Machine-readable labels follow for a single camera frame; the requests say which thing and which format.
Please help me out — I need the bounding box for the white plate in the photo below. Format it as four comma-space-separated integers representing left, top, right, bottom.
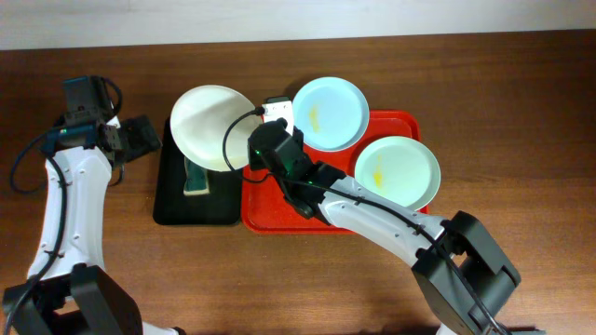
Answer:
169, 85, 263, 172

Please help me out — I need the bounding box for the light blue plate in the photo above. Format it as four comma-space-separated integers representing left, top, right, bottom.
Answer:
292, 76, 370, 152

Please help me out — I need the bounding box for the green yellow sponge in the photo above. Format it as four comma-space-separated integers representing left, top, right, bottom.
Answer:
183, 157, 210, 196

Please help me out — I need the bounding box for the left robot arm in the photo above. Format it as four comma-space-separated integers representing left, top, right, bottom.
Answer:
2, 75, 182, 335

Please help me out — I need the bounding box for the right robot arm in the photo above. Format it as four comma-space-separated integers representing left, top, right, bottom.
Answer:
248, 118, 521, 334

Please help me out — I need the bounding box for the red plastic tray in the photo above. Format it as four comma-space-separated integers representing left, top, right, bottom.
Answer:
241, 110, 421, 235

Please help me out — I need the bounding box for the black plastic tray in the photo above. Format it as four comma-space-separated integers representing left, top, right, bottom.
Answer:
153, 119, 241, 226

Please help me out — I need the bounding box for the light green plate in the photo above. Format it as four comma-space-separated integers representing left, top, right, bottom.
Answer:
354, 136, 441, 210

